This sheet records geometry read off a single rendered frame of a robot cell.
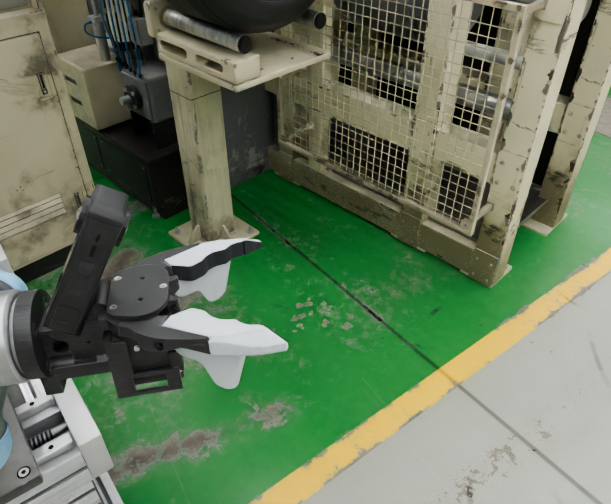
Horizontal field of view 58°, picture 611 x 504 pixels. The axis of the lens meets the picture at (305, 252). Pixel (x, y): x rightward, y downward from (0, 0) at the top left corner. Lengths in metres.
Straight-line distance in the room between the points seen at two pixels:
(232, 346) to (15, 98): 1.64
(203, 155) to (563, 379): 1.40
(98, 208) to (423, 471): 1.33
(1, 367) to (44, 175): 1.65
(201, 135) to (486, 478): 1.38
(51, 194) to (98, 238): 1.72
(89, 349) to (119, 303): 0.06
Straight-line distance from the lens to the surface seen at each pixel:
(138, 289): 0.46
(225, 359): 0.42
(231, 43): 1.51
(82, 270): 0.42
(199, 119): 1.95
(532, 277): 2.23
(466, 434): 1.69
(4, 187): 2.06
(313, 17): 1.68
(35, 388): 1.59
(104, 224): 0.40
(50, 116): 2.03
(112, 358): 0.46
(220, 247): 0.50
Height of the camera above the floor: 1.37
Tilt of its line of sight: 39 degrees down
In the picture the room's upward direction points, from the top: straight up
